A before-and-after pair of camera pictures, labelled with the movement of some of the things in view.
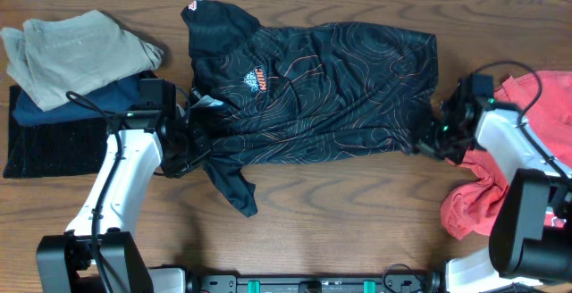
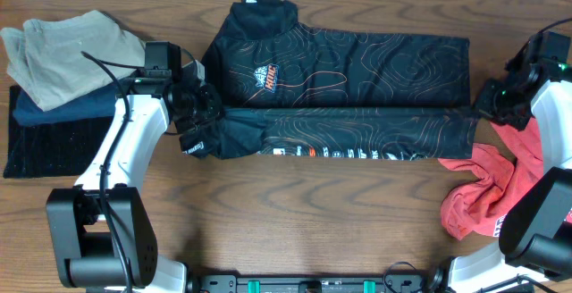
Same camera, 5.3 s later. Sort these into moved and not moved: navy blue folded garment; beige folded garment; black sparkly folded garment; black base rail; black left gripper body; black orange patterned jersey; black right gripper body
Moved: black orange patterned jersey; black left gripper body; black right gripper body
Not moved: black base rail; beige folded garment; navy blue folded garment; black sparkly folded garment
